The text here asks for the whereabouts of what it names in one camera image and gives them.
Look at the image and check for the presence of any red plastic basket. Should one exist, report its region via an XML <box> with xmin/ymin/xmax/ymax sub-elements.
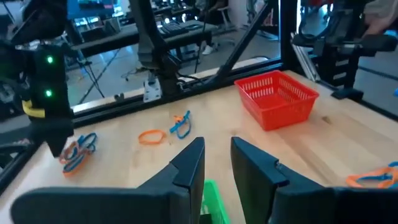
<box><xmin>233</xmin><ymin>70</ymin><xmax>320</xmax><ymax>131</ymax></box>

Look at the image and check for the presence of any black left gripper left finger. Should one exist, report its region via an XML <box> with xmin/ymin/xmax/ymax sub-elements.
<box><xmin>136</xmin><ymin>136</ymin><xmax>206</xmax><ymax>224</ymax></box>

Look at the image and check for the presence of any black tripod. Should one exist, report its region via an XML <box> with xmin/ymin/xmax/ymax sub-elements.
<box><xmin>77</xmin><ymin>48</ymin><xmax>122</xmax><ymax>105</ymax></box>

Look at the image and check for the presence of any yellow tag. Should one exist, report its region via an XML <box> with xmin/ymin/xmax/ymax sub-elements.
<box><xmin>21</xmin><ymin>99</ymin><xmax>46</xmax><ymax>119</ymax></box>

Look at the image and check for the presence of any silver mounting plate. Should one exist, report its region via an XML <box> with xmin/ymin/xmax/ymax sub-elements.
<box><xmin>143</xmin><ymin>79</ymin><xmax>162</xmax><ymax>103</ymax></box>

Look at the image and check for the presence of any black desk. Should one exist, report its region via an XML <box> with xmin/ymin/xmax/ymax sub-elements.
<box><xmin>71</xmin><ymin>20</ymin><xmax>218</xmax><ymax>58</ymax></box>

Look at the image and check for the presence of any monitor with blue screen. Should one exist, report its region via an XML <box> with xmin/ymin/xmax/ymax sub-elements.
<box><xmin>67</xmin><ymin>0</ymin><xmax>116</xmax><ymax>19</ymax></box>

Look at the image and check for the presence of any person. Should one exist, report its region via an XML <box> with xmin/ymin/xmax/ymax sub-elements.
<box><xmin>195</xmin><ymin>0</ymin><xmax>237</xmax><ymax>56</ymax></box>

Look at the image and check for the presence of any black keyboard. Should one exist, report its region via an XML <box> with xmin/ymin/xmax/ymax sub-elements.
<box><xmin>158</xmin><ymin>21</ymin><xmax>191</xmax><ymax>35</ymax></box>

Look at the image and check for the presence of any black side stand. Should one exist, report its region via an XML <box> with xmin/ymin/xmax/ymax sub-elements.
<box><xmin>292</xmin><ymin>0</ymin><xmax>398</xmax><ymax>101</ymax></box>

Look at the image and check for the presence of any green plastic basket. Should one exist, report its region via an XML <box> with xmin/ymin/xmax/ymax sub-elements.
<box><xmin>198</xmin><ymin>179</ymin><xmax>231</xmax><ymax>224</ymax></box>

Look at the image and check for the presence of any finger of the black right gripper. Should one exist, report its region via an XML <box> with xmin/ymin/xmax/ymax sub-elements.
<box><xmin>46</xmin><ymin>139</ymin><xmax>60</xmax><ymax>157</ymax></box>
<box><xmin>58</xmin><ymin>134</ymin><xmax>74</xmax><ymax>156</ymax></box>

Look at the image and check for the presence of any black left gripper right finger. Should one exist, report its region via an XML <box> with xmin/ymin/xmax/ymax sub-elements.
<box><xmin>230</xmin><ymin>136</ymin><xmax>327</xmax><ymax>224</ymax></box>

